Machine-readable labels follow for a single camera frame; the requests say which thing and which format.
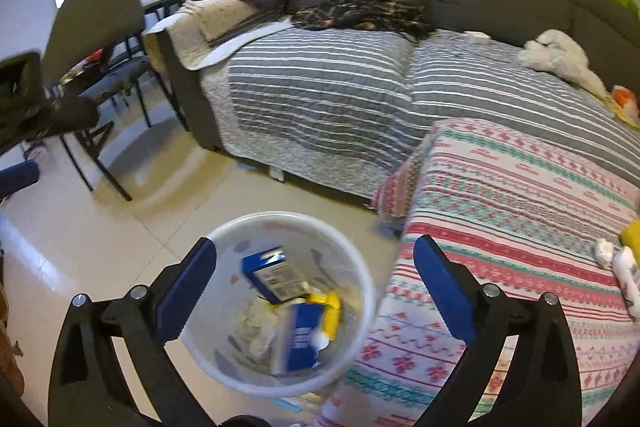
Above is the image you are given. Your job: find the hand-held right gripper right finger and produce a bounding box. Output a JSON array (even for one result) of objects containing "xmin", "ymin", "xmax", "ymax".
[{"xmin": 413, "ymin": 234, "xmax": 583, "ymax": 427}]

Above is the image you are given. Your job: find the dark side table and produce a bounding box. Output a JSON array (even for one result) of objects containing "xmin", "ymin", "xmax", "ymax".
[{"xmin": 141, "ymin": 0, "xmax": 201, "ymax": 25}]

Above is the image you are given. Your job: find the beige dotted pillow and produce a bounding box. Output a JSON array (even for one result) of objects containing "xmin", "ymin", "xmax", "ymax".
[{"xmin": 185, "ymin": 0, "xmax": 258, "ymax": 42}]

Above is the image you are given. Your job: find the yellow sponge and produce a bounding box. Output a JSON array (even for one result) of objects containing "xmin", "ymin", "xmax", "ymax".
[{"xmin": 619, "ymin": 218, "xmax": 640, "ymax": 248}]

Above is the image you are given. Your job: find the patterned tablecloth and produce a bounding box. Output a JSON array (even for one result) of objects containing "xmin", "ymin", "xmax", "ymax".
[{"xmin": 320, "ymin": 117, "xmax": 640, "ymax": 427}]

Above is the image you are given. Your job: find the grey striped sofa cover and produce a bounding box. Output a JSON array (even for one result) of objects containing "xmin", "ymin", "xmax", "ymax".
[{"xmin": 200, "ymin": 27, "xmax": 640, "ymax": 202}]

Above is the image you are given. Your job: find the olive padded chair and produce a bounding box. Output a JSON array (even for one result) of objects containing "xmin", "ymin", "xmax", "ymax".
[{"xmin": 41, "ymin": 0, "xmax": 153, "ymax": 202}]

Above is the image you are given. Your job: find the beige quilted throw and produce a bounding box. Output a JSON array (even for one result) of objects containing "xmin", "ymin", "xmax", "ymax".
[{"xmin": 145, "ymin": 4, "xmax": 293, "ymax": 72}]

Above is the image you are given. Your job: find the yellow snack wrapper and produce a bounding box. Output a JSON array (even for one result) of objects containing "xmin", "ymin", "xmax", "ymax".
[{"xmin": 270, "ymin": 291, "xmax": 343, "ymax": 339}]

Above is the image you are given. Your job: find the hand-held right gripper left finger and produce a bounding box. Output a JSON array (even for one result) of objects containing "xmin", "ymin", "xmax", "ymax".
[{"xmin": 47, "ymin": 236, "xmax": 221, "ymax": 427}]

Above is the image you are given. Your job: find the dark plaid shirt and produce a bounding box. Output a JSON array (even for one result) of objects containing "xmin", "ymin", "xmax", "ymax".
[{"xmin": 291, "ymin": 0, "xmax": 435, "ymax": 42}]

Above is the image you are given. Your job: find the crumpled white paper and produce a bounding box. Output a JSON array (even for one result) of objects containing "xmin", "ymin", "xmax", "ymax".
[
  {"xmin": 235, "ymin": 299, "xmax": 281, "ymax": 358},
  {"xmin": 594, "ymin": 238, "xmax": 619, "ymax": 269}
]

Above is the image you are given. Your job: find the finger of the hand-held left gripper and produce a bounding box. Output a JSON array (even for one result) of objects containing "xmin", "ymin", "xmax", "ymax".
[
  {"xmin": 0, "ymin": 159, "xmax": 41, "ymax": 200},
  {"xmin": 35, "ymin": 98, "xmax": 99, "ymax": 140}
]

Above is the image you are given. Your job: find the white plush dog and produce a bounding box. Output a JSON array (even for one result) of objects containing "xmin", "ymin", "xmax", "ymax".
[{"xmin": 517, "ymin": 29, "xmax": 608, "ymax": 95}]

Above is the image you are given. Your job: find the white plastic trash bin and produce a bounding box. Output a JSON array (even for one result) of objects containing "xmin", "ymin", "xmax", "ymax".
[{"xmin": 179, "ymin": 213, "xmax": 377, "ymax": 398}]

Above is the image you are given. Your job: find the blue box with white label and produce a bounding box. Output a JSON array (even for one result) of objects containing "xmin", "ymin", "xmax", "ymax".
[{"xmin": 241, "ymin": 247, "xmax": 311, "ymax": 305}]

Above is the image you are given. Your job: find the large white plastic bottle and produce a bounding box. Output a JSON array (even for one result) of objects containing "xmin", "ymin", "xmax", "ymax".
[{"xmin": 612, "ymin": 247, "xmax": 640, "ymax": 320}]

